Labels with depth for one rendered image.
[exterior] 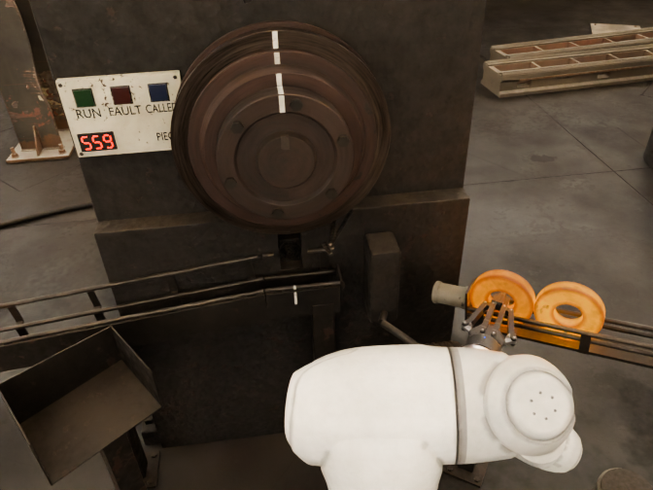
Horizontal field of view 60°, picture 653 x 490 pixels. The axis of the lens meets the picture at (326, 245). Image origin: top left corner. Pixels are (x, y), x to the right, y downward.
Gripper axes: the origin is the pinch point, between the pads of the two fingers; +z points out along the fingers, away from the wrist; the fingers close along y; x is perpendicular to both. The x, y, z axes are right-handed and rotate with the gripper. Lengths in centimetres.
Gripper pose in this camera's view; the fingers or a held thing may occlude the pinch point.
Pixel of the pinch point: (502, 297)
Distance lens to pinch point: 147.6
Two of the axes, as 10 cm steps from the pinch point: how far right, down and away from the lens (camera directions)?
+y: 8.9, 2.5, -3.9
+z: 4.6, -5.9, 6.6
